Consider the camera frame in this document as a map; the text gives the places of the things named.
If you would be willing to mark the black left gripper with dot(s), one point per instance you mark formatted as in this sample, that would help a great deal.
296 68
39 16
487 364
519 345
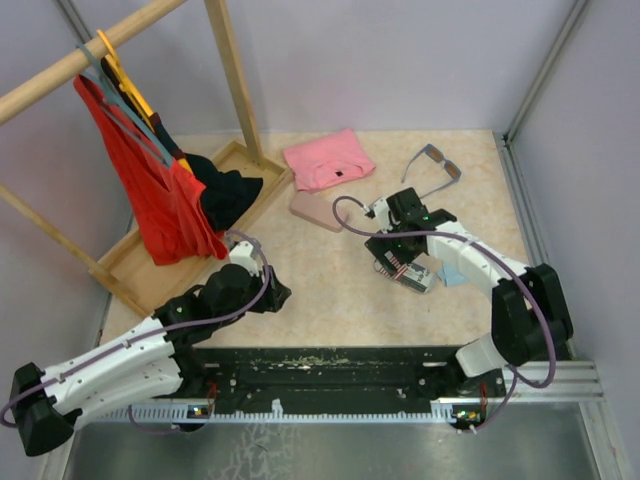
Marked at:
275 296

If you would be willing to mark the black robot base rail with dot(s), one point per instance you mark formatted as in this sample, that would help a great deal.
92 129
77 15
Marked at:
335 385

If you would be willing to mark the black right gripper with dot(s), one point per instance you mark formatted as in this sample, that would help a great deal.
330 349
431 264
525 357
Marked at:
379 245

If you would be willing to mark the pink glasses case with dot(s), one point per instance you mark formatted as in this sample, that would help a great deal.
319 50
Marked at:
315 210

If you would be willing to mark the flag newspaper print glasses case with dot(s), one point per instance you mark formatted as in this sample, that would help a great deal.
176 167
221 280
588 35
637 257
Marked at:
412 276

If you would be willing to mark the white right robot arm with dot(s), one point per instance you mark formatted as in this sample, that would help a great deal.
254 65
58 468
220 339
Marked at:
528 306

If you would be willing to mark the grey blue hanger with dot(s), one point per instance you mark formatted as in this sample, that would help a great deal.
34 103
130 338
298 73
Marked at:
125 112

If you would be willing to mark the folded pink shirt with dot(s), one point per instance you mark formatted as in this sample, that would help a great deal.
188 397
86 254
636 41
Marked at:
328 161

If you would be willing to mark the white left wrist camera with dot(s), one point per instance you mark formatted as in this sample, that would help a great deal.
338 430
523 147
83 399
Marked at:
246 255

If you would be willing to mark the yellow hanger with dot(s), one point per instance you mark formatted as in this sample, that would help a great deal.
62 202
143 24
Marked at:
127 85

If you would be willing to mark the dark navy garment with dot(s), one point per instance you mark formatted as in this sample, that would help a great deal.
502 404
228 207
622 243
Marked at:
227 195

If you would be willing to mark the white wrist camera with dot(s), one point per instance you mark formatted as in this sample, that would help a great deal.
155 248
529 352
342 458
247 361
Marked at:
380 212
246 255

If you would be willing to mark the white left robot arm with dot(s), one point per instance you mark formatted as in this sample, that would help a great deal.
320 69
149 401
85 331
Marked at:
155 358

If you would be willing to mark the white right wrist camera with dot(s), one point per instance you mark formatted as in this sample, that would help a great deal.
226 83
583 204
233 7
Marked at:
380 212

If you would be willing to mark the red hanging shirt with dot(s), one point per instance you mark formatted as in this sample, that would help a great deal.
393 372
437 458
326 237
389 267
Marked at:
165 200

